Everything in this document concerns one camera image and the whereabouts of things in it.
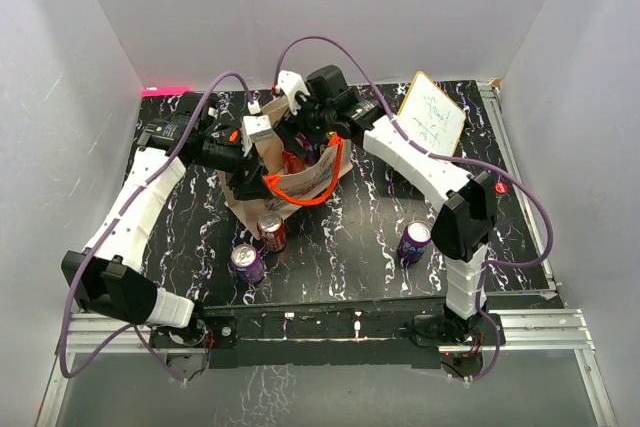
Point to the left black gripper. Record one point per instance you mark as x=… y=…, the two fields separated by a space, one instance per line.
x=252 y=183

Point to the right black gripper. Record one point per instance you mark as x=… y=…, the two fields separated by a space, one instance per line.
x=287 y=129

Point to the red coke can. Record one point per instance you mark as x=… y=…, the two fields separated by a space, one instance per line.
x=272 y=230
x=293 y=164

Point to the canvas bag with orange handles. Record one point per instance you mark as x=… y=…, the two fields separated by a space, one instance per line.
x=290 y=192

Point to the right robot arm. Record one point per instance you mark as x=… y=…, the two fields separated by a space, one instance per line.
x=465 y=204

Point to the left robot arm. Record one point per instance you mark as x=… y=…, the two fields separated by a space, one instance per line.
x=106 y=277

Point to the purple Fanta can front left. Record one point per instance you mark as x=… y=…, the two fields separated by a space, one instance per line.
x=248 y=264

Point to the purple fanta can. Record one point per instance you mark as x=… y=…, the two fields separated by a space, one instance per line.
x=414 y=241
x=248 y=264

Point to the black marble pattern mat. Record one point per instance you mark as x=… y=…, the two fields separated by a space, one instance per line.
x=344 y=249

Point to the pink marker pen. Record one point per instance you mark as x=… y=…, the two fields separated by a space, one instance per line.
x=159 y=92

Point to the purple Fanta can front right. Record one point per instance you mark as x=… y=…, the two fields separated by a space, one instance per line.
x=414 y=241

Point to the dark Pepsi bottle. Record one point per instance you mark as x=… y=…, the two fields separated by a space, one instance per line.
x=501 y=188

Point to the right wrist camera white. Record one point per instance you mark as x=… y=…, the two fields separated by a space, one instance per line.
x=289 y=84

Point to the small whiteboard with orange frame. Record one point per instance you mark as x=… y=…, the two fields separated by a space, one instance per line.
x=430 y=117

